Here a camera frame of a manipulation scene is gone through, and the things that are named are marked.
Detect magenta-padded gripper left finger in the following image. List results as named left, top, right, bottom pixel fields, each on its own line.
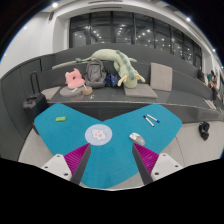
left=41, top=143, right=92, bottom=185

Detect upright grey square cushion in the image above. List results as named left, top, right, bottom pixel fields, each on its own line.
left=149, top=62, right=174, bottom=92

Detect round grey seat cushion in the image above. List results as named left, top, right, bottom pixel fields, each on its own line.
left=59, top=85, right=84, bottom=98

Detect round pale blue mouse pad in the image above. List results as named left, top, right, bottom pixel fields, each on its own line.
left=84, top=123, right=113, bottom=147

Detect small tan round pouch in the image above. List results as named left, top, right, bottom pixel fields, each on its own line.
left=81, top=85, right=94, bottom=96

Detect black bag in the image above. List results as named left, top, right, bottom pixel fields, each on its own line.
left=198, top=121, right=211, bottom=142

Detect dark blue patterned bag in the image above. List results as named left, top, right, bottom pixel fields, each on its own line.
left=103, top=72, right=122, bottom=88

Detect grey white computer mouse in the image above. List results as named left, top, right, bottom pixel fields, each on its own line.
left=129, top=132, right=146, bottom=147

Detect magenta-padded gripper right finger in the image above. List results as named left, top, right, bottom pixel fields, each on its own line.
left=131, top=143, right=184, bottom=185

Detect black suitcase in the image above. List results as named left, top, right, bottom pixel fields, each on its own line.
left=22, top=71, right=49, bottom=123

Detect white marker with blue cap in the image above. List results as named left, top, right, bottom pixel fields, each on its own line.
left=146, top=114, right=161, bottom=124

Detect ceiling spot lights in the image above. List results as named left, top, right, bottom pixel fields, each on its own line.
left=21, top=1, right=218, bottom=54

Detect white marker with black cap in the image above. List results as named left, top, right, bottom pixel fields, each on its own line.
left=143, top=115, right=155, bottom=128

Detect pink plush cushion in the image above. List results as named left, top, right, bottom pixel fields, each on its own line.
left=64, top=68, right=86, bottom=90

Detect person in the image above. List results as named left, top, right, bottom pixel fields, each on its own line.
left=197, top=66, right=206, bottom=83
left=206, top=69, right=219, bottom=101

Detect long green dragon plush toy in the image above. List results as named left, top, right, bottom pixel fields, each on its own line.
left=75, top=48, right=146, bottom=90

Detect grey backpack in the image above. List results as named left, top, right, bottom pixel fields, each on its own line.
left=83, top=59, right=108, bottom=89

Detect flat grey seat cushion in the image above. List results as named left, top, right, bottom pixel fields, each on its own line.
left=40, top=85, right=63, bottom=101
left=123, top=83, right=159, bottom=100

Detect large dark glass window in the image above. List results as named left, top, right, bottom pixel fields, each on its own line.
left=68, top=11, right=203, bottom=69

